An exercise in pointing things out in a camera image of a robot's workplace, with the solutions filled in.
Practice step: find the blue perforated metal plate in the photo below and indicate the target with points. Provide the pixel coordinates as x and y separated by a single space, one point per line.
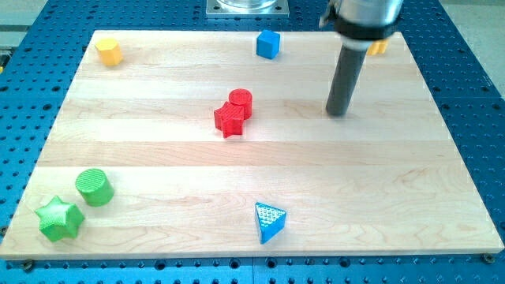
443 39

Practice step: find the yellow block behind arm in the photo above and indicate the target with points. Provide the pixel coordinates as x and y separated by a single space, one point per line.
378 47

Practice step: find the blue triangle block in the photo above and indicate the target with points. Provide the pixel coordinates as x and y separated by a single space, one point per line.
270 221

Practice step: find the green star block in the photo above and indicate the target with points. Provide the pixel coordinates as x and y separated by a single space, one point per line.
59 219

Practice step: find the blue cube block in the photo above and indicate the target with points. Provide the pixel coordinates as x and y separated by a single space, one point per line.
268 44

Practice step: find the red cylinder block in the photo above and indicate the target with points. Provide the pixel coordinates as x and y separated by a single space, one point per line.
243 98

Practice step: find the yellow hexagon block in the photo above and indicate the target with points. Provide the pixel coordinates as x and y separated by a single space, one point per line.
109 51

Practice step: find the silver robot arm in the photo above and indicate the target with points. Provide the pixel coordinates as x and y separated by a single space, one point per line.
361 22

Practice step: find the light wooden board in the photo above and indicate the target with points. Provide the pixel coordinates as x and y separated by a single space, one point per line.
385 179

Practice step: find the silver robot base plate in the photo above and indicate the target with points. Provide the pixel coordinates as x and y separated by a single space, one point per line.
246 8

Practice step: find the green cylinder block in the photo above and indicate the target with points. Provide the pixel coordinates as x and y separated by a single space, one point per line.
94 187

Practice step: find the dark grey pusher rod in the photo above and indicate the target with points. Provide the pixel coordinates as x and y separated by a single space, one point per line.
347 71

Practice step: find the red star block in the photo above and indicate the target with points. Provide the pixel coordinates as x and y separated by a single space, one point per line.
229 119

